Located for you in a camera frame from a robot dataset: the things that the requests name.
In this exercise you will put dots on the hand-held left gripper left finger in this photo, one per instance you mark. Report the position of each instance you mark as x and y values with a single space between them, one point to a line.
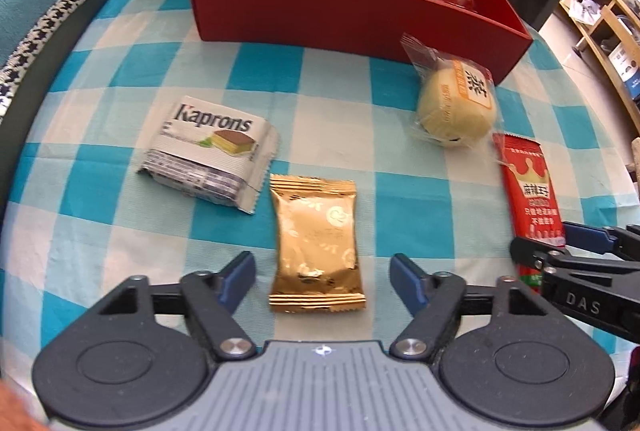
239 273

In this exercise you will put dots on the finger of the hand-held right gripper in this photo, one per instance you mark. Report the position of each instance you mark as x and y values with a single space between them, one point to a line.
537 253
590 236

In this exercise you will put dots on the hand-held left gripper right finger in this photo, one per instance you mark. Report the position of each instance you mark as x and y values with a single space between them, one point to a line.
406 273

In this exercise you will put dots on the red snack packet crown print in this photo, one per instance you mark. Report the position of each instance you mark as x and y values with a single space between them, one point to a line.
532 196

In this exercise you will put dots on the gold snack packet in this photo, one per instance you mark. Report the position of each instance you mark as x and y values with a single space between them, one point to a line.
315 241

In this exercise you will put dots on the red cardboard box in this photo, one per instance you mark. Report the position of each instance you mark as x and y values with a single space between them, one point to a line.
325 16

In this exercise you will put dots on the white wafer packet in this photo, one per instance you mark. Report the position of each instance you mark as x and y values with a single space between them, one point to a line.
210 151

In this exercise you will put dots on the yellow pastry in clear wrapper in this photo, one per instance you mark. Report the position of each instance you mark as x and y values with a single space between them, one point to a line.
455 106

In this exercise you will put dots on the blue white checkered cloth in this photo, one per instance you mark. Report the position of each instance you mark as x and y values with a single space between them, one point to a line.
325 101

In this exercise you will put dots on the wooden shelf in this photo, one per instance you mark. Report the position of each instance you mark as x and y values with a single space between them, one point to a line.
605 21

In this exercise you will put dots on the houndstooth patterned cloth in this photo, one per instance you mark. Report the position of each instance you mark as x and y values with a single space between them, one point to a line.
65 1

